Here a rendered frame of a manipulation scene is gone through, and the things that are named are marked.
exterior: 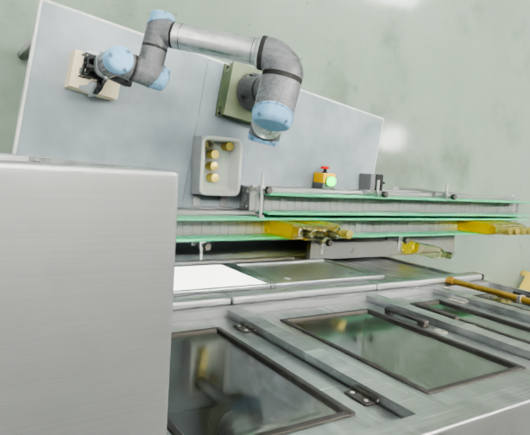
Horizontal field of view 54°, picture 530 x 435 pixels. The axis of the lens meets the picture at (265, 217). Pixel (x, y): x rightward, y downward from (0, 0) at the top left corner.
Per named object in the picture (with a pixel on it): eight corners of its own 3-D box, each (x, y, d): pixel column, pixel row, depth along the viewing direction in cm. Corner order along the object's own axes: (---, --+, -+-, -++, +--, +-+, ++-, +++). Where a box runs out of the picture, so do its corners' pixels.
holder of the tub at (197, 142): (189, 206, 204) (198, 209, 197) (192, 135, 201) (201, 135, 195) (228, 207, 213) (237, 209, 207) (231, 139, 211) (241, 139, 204)
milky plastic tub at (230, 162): (190, 193, 203) (199, 195, 196) (192, 135, 201) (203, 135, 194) (229, 194, 212) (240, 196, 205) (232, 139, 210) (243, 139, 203)
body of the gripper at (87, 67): (81, 53, 164) (91, 47, 154) (108, 62, 168) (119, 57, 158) (76, 78, 164) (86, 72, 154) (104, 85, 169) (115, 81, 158)
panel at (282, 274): (103, 278, 166) (138, 305, 137) (104, 268, 165) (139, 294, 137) (324, 265, 214) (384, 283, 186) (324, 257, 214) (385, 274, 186)
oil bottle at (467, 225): (457, 230, 273) (507, 237, 250) (457, 219, 273) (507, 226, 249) (463, 230, 276) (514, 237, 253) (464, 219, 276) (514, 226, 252)
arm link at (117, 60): (134, 78, 146) (104, 67, 141) (122, 82, 155) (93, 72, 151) (140, 51, 146) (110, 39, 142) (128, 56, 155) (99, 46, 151)
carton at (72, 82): (70, 52, 174) (75, 48, 168) (117, 66, 183) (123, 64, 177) (64, 87, 174) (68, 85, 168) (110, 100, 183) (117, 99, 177)
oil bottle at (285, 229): (263, 232, 208) (294, 240, 191) (264, 218, 208) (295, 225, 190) (275, 231, 211) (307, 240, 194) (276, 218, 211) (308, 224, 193)
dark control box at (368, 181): (357, 189, 250) (369, 191, 243) (358, 173, 249) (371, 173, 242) (369, 190, 254) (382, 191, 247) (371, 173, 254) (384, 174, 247)
